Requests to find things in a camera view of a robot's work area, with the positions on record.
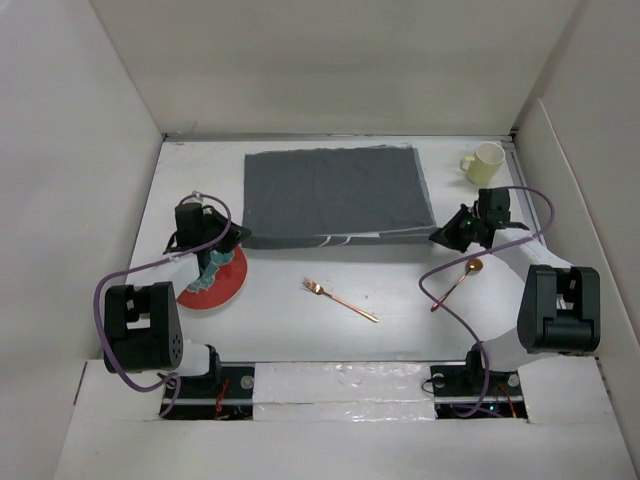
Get grey striped cloth placemat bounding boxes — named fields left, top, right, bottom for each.
left=242, top=146, right=437, bottom=250

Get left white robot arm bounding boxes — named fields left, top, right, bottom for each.
left=93, top=194, right=251, bottom=393

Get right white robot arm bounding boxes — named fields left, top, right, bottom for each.
left=429, top=187, right=601, bottom=394

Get copper spoon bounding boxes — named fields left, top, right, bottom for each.
left=430, top=258, right=484, bottom=312

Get red and teal round plate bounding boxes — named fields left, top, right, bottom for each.
left=177, top=247, right=248, bottom=311

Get yellow-green mug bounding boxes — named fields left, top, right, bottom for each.
left=459, top=142, right=506, bottom=187

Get copper fork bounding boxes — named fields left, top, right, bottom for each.
left=302, top=278, right=379, bottom=323

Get white foam front board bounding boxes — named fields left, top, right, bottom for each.
left=74, top=355, right=616, bottom=436

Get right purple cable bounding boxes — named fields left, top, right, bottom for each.
left=418, top=185, right=557, bottom=419

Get purple cable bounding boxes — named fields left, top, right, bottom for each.
left=93, top=192, right=234, bottom=419
left=418, top=185, right=557, bottom=419

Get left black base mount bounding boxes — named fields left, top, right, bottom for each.
left=164, top=363, right=256, bottom=421

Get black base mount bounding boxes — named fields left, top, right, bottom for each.
left=164, top=363, right=256, bottom=421
left=421, top=349, right=528, bottom=420

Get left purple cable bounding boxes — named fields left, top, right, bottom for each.
left=93, top=192, right=234, bottom=419

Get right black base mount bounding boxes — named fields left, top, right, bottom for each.
left=421, top=349, right=528, bottom=420

